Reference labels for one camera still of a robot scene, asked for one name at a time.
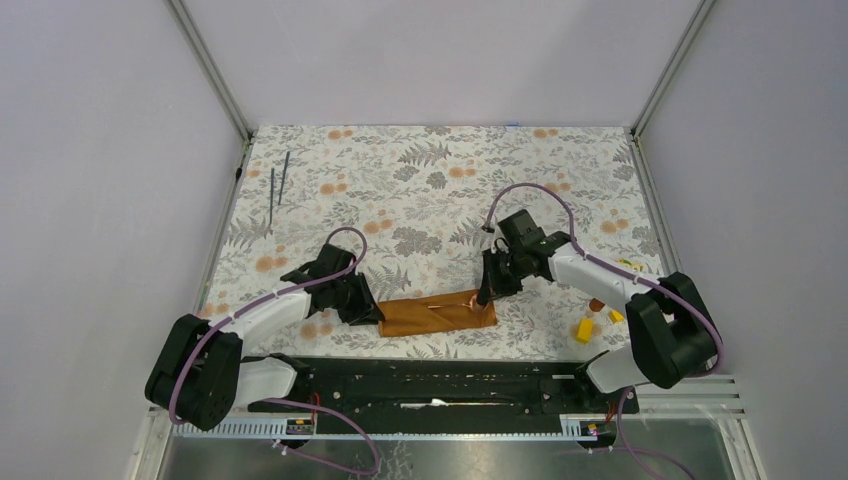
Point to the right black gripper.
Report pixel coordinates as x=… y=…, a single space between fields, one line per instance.
x=492 y=286

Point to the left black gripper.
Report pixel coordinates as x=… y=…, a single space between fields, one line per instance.
x=365 y=309

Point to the brown wooden spoon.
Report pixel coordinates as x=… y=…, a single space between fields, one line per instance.
x=471 y=305

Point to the orange cloth napkin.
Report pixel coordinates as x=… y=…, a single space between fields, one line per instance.
x=411 y=317

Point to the dark teal chopstick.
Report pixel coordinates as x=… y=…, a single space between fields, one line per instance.
x=283 y=177
x=272 y=183

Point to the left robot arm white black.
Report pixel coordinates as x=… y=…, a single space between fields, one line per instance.
x=205 y=368

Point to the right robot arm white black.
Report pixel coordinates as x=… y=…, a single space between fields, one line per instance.
x=671 y=335

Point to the yellow cylinder block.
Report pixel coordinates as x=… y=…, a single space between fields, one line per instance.
x=584 y=331

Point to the brown round block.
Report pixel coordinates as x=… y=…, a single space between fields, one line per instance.
x=596 y=305

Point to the floral patterned table mat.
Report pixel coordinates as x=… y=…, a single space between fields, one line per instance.
x=414 y=199

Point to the yellow cube block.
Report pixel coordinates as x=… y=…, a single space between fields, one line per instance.
x=615 y=316

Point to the yellow numbered die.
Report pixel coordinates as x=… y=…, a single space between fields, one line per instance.
x=632 y=265

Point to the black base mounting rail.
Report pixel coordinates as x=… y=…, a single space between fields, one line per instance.
x=454 y=397

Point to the right aluminium frame post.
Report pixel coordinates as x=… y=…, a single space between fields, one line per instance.
x=694 y=26

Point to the aluminium frame post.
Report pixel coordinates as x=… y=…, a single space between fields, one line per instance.
x=694 y=26
x=193 y=36

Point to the left aluminium frame post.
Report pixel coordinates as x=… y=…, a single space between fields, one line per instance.
x=193 y=36

